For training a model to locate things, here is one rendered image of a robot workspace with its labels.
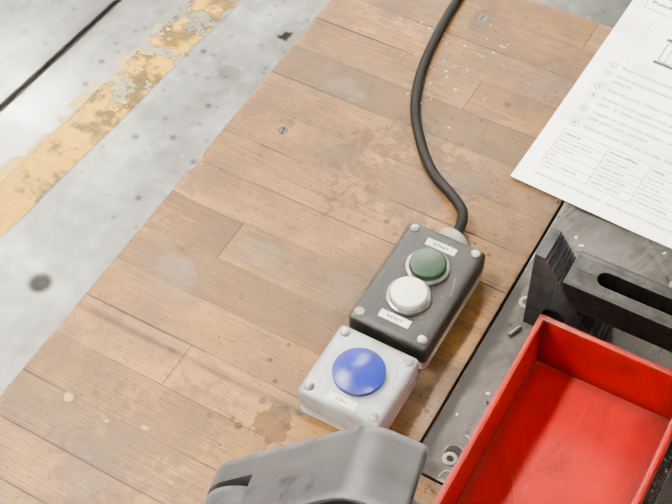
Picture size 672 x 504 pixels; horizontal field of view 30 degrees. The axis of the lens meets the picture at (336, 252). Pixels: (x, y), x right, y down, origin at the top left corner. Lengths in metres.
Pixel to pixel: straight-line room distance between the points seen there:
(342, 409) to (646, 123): 0.41
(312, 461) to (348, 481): 0.03
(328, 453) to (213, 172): 0.67
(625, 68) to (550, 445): 0.40
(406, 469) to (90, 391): 0.57
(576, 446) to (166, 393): 0.31
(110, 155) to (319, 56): 1.20
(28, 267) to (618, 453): 1.44
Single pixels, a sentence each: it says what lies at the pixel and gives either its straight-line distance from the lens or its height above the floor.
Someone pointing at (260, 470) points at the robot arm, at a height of 1.30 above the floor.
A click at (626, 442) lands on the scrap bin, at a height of 0.90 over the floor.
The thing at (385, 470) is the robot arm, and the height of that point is 1.34.
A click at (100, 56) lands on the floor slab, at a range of 2.53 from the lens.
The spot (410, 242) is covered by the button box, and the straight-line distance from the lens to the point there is 1.00.
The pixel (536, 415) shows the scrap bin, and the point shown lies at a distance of 0.95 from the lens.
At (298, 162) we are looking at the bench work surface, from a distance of 1.10.
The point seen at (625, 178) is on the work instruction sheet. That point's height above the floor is 0.90.
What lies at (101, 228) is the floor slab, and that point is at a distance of 2.24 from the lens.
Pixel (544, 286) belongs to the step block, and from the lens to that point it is 0.95.
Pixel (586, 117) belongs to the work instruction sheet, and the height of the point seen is 0.90.
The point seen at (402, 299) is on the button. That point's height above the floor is 0.94.
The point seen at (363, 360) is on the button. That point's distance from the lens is 0.93.
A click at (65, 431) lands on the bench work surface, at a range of 0.97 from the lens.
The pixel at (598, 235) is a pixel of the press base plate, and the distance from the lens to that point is 1.06.
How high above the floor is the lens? 1.73
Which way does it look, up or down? 53 degrees down
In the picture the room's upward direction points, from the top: 2 degrees counter-clockwise
